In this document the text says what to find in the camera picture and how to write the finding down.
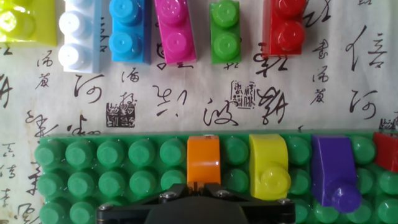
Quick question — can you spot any green two-stud block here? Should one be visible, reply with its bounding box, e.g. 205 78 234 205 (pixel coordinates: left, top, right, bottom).
208 0 242 65

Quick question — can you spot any red two-stud block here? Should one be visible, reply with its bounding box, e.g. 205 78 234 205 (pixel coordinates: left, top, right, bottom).
261 0 307 59

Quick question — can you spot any white four-stud block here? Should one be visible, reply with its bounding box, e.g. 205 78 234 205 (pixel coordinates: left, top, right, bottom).
57 0 103 75

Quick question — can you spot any small red one-stud block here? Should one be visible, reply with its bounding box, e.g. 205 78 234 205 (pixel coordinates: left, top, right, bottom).
373 131 398 174

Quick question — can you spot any beige calligraphy print cloth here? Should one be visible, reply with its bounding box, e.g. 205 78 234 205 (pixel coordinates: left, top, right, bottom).
0 0 398 224

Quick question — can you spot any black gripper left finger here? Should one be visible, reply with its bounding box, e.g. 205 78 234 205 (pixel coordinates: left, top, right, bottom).
95 182 196 216

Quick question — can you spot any pink three-stud block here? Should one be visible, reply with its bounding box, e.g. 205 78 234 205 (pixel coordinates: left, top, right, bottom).
154 0 198 67

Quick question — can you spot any purple block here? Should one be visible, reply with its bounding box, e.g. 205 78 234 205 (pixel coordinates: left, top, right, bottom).
310 134 363 215

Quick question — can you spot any large yellow two-stud block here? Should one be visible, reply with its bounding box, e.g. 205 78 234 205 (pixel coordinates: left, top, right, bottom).
0 0 58 48

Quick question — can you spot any green studded baseplate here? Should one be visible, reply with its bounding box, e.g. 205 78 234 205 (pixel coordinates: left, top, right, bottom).
33 129 398 224

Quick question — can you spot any orange block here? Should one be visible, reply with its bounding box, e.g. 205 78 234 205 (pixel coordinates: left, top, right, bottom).
186 134 222 191

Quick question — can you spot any small yellow block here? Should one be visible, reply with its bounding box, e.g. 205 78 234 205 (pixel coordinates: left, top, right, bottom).
248 133 292 202

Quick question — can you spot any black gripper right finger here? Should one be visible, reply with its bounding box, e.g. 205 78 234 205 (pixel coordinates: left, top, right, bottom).
198 182 296 216

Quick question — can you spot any blue three-stud block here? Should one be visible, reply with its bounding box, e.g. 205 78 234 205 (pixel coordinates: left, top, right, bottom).
108 0 153 65

